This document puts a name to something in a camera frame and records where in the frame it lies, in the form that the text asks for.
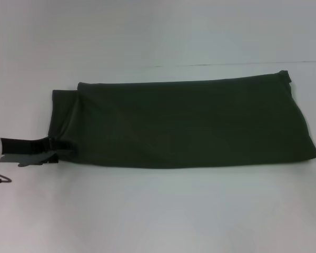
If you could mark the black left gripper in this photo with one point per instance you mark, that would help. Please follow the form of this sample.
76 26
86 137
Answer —
23 146

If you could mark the dark green t-shirt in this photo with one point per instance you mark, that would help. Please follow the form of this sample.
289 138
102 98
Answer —
184 118

